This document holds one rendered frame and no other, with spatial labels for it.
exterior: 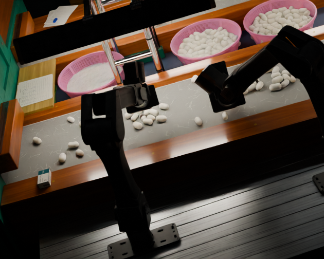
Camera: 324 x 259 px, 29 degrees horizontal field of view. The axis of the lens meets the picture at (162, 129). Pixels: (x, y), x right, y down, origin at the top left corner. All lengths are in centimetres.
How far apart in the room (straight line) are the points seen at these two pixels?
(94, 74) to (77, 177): 61
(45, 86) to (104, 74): 22
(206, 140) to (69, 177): 43
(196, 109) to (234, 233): 50
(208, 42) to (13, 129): 79
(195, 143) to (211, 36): 63
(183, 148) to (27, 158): 55
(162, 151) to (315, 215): 48
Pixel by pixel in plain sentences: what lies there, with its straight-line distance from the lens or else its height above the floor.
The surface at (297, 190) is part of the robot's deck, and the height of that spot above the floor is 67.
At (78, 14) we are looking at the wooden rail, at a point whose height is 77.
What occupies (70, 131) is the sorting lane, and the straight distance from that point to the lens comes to 210.
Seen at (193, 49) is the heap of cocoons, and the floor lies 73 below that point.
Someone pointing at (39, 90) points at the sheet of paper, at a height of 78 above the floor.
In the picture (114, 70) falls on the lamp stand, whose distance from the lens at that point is 217.
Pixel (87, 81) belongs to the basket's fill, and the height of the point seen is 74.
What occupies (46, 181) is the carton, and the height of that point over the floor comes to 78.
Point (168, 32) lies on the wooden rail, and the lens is 242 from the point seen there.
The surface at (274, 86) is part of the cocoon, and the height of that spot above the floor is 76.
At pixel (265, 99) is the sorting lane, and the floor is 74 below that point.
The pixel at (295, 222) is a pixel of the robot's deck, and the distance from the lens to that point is 167.
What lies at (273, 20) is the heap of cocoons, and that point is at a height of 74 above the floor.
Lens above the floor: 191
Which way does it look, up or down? 37 degrees down
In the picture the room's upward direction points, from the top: 19 degrees counter-clockwise
